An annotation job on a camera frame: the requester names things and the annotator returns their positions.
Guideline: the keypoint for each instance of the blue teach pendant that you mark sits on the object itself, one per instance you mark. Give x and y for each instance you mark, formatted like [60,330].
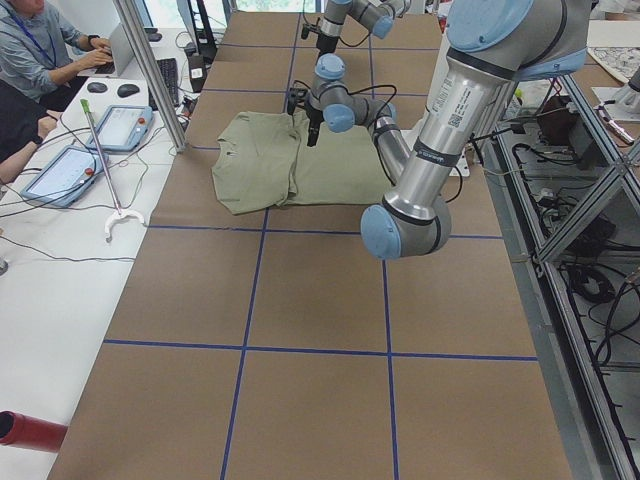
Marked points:
[122,127]
[65,178]

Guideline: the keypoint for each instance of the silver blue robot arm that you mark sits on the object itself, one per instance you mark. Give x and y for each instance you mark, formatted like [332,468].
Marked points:
[491,43]
[329,102]

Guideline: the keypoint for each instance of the red bottle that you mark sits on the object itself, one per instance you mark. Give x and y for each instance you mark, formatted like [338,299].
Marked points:
[26,432]

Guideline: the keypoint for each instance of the silver laptop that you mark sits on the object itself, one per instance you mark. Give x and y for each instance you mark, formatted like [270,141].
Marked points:
[121,52]

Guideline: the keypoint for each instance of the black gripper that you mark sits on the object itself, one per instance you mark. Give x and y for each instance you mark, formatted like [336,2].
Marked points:
[314,119]

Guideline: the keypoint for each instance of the near blue teach pendant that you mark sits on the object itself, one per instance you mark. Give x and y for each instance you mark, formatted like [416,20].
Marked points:
[65,178]

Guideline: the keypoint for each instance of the person in blue shirt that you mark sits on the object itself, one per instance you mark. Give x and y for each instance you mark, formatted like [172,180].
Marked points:
[43,55]

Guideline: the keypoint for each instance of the olive green long-sleeve shirt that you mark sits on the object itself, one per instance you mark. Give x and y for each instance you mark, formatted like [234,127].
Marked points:
[265,161]

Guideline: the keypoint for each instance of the black keyboard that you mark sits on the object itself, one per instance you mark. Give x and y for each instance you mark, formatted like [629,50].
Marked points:
[169,72]

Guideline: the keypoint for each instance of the aluminium frame post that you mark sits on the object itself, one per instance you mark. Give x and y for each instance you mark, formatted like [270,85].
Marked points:
[132,24]

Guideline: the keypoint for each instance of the black computer mouse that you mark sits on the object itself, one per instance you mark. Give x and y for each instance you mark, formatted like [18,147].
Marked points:
[97,87]
[127,90]

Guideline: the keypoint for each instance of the far blue teach pendant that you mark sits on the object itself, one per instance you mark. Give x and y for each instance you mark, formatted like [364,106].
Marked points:
[122,127]

